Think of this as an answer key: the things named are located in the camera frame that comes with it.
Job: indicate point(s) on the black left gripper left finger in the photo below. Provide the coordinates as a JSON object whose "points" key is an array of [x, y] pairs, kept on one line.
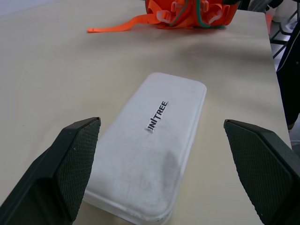
{"points": [[54, 178]]}

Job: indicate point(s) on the black chair frame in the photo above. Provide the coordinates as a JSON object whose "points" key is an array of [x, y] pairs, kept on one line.
{"points": [[280, 25]]}

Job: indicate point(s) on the orange bag with strap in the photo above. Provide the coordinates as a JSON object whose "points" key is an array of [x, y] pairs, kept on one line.
{"points": [[187, 14]]}

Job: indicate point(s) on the person in dark clothing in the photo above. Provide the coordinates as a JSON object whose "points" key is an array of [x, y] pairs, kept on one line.
{"points": [[289, 77]]}

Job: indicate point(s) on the white Unitree case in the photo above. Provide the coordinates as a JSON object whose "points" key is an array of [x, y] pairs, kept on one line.
{"points": [[145, 152]]}

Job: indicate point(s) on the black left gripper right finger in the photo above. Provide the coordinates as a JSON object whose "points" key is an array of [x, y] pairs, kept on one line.
{"points": [[264, 173]]}

